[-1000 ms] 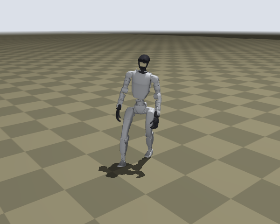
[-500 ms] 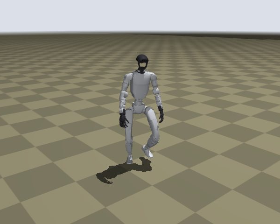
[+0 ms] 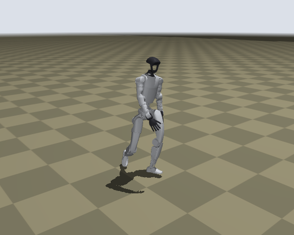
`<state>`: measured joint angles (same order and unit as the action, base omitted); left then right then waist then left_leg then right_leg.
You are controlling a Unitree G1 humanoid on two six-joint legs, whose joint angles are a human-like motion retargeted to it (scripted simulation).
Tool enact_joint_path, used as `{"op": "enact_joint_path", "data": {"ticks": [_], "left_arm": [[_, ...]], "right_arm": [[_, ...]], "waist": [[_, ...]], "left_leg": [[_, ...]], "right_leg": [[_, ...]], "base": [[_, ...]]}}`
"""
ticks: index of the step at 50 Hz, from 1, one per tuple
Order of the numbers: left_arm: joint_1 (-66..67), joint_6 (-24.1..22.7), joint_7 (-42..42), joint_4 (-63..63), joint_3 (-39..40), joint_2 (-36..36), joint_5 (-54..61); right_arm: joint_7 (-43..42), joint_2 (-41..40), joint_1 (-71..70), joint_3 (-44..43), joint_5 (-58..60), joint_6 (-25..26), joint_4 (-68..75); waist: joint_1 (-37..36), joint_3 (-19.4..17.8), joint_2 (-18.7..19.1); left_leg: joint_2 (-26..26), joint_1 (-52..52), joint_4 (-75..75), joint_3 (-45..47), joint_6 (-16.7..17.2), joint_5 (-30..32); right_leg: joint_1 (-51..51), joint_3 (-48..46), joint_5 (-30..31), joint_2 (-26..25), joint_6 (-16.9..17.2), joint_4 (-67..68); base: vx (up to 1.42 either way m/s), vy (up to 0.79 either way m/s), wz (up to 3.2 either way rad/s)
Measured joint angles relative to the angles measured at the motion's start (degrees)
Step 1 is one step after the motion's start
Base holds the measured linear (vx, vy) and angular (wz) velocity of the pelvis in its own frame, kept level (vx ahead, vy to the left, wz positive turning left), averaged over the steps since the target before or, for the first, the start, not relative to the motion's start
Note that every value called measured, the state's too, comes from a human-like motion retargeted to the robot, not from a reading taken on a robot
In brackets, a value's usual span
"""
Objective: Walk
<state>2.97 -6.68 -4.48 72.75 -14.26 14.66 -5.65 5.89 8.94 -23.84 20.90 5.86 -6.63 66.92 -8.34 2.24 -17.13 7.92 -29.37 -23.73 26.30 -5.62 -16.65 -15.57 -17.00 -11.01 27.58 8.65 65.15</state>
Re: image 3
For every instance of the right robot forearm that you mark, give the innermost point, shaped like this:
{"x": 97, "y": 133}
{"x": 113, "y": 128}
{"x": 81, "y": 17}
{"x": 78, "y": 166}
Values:
{"x": 143, "y": 105}

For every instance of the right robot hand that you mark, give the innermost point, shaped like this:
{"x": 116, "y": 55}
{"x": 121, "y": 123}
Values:
{"x": 153, "y": 123}

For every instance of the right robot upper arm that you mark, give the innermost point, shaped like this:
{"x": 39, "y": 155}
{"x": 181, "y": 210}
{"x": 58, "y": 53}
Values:
{"x": 139, "y": 84}

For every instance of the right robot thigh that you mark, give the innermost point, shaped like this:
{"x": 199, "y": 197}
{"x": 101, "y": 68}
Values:
{"x": 136, "y": 131}

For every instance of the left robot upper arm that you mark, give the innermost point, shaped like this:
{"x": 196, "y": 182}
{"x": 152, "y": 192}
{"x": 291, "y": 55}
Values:
{"x": 158, "y": 94}

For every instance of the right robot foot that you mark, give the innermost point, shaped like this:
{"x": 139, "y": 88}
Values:
{"x": 124, "y": 160}

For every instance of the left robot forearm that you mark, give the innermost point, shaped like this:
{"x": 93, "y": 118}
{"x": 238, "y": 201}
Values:
{"x": 159, "y": 105}

